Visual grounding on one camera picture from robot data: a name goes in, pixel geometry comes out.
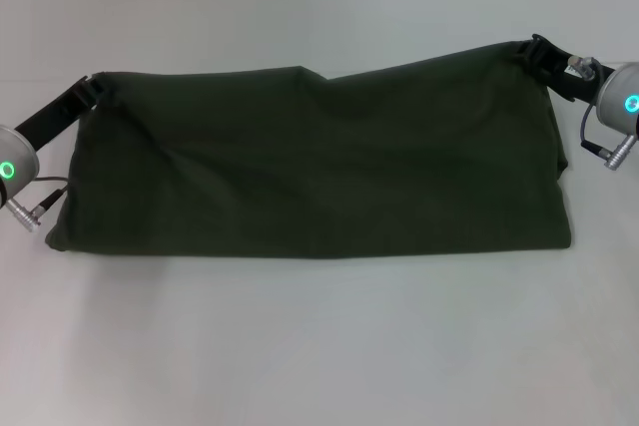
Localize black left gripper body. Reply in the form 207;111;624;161
13;80;97;149

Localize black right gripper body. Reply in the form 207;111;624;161
537;40;616;104

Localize dark green FREE t-shirt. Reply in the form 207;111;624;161
43;36;573;262

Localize silver metal connector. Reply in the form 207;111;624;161
565;55;599;82

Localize silver plug with black boot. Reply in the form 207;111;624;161
580;138;636;172
4;188;70;233

